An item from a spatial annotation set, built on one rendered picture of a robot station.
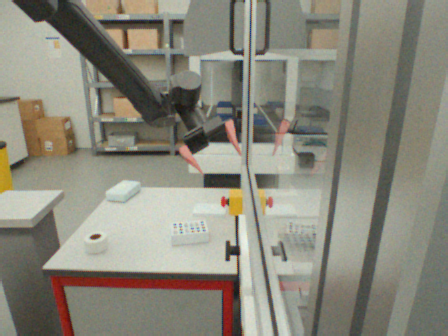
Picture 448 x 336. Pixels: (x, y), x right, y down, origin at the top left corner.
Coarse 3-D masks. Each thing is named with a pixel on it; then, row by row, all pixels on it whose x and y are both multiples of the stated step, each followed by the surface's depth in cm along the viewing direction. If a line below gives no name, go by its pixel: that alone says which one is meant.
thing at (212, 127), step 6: (216, 120) 69; (228, 120) 68; (204, 126) 69; (210, 126) 68; (216, 126) 68; (222, 126) 69; (228, 126) 68; (204, 132) 68; (210, 132) 69; (228, 132) 69; (234, 132) 68; (228, 138) 74; (234, 138) 68; (234, 144) 71; (240, 150) 68
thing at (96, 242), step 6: (90, 234) 97; (96, 234) 98; (102, 234) 97; (84, 240) 94; (90, 240) 94; (96, 240) 94; (102, 240) 94; (90, 246) 93; (96, 246) 93; (102, 246) 95; (90, 252) 94; (96, 252) 94
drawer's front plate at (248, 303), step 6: (246, 300) 53; (252, 300) 53; (246, 306) 52; (252, 306) 52; (246, 312) 51; (252, 312) 51; (246, 318) 49; (252, 318) 49; (246, 324) 48; (252, 324) 48; (246, 330) 47; (252, 330) 47
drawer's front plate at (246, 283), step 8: (240, 216) 83; (240, 224) 79; (240, 232) 75; (240, 240) 72; (248, 248) 69; (240, 256) 72; (248, 256) 66; (240, 264) 71; (248, 264) 63; (248, 272) 61; (248, 280) 58; (240, 288) 67; (248, 288) 57; (240, 296) 66; (240, 304) 66
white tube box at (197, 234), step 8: (176, 224) 105; (200, 224) 104; (184, 232) 99; (192, 232) 100; (200, 232) 99; (208, 232) 100; (176, 240) 98; (184, 240) 99; (192, 240) 99; (200, 240) 100; (208, 240) 101
